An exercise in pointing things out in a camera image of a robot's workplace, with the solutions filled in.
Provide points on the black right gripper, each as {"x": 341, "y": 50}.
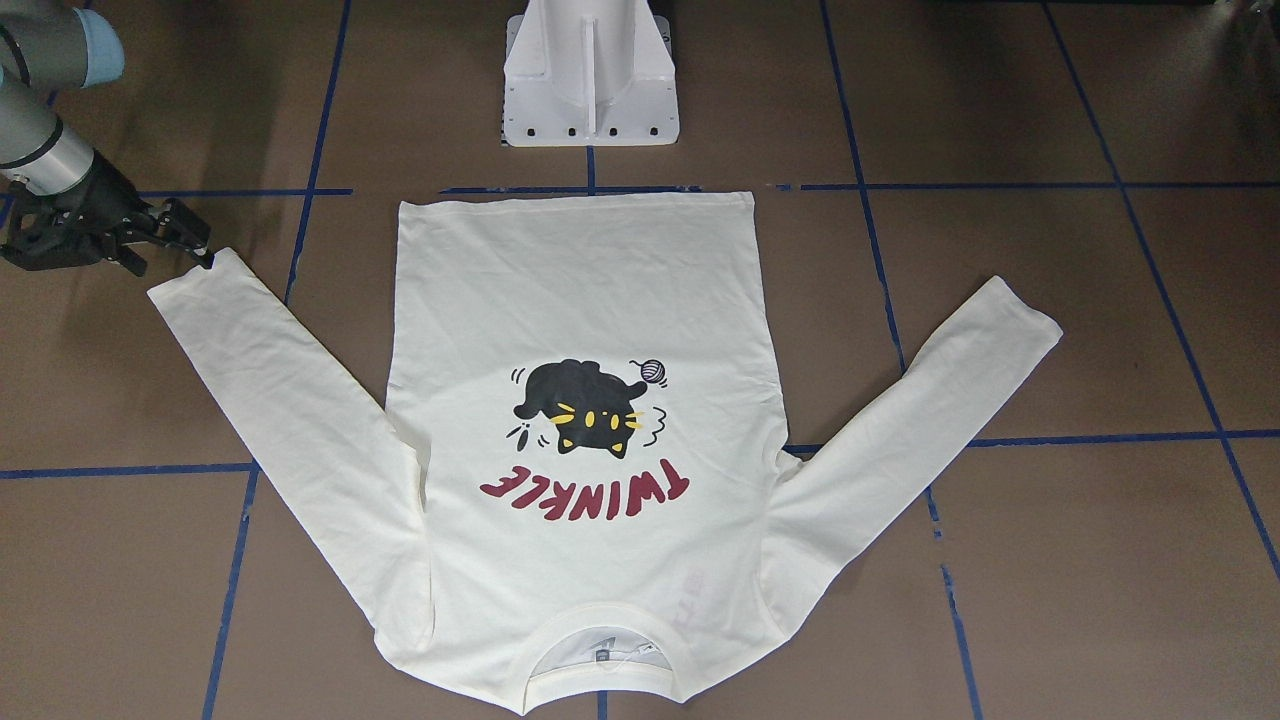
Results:
{"x": 101, "y": 198}

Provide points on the cream long sleeve shirt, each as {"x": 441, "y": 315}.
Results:
{"x": 578, "y": 480}

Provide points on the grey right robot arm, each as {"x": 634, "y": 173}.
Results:
{"x": 50, "y": 46}

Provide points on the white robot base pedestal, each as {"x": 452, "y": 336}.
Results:
{"x": 589, "y": 73}

